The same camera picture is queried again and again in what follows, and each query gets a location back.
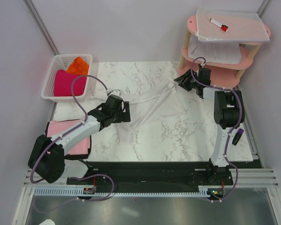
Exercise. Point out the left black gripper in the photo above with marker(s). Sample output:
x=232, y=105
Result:
x=124, y=116

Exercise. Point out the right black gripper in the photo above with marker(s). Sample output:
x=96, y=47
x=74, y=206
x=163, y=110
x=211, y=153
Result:
x=180, y=79

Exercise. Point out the white t shirt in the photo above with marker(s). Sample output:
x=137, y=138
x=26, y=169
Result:
x=157, y=104

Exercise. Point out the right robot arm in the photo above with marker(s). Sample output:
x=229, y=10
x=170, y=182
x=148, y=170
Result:
x=228, y=110

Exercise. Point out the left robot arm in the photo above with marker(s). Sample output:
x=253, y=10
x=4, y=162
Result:
x=47, y=159

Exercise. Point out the pink three tier shelf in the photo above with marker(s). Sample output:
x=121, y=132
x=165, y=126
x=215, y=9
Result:
x=223, y=75

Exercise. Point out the printed paper sheets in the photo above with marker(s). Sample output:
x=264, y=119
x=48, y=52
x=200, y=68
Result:
x=225, y=53

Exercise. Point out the orange t shirt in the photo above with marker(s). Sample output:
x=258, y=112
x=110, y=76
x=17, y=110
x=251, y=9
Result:
x=78, y=67

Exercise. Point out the magenta folded t shirt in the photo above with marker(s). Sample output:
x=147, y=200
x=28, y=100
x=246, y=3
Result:
x=63, y=82

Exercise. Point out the white plastic basket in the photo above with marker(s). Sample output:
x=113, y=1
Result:
x=61, y=62

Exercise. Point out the pink folded t shirt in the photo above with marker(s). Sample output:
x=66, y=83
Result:
x=56, y=127

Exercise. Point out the red white marker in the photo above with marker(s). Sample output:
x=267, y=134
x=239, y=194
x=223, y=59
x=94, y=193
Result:
x=223, y=27

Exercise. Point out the translucent document folder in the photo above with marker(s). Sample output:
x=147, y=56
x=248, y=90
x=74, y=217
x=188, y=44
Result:
x=243, y=27

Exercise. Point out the purple black marker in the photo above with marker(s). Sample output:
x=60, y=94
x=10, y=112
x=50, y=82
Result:
x=237, y=136

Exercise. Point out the white crumpled paper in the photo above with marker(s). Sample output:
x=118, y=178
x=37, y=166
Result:
x=47, y=222

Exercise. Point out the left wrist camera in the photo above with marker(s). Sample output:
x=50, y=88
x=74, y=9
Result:
x=114, y=91

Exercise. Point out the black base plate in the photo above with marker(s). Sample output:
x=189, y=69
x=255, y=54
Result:
x=149, y=177

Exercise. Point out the white slotted cable duct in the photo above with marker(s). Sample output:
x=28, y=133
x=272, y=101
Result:
x=87, y=192

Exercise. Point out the aluminium rail frame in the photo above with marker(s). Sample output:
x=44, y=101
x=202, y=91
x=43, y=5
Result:
x=253, y=199

